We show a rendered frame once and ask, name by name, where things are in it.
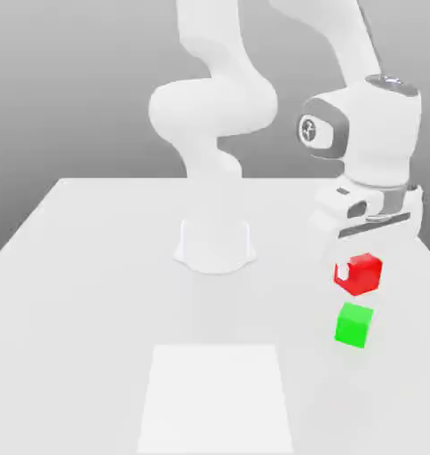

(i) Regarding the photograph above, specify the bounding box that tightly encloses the small red cube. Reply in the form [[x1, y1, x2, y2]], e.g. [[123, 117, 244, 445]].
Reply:
[[333, 251, 384, 297]]

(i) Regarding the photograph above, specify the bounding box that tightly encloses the small green cube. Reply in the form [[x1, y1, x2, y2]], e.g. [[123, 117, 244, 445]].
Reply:
[[333, 301, 375, 349]]

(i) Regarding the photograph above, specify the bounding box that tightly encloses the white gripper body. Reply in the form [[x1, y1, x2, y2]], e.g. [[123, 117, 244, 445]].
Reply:
[[337, 184, 426, 251]]

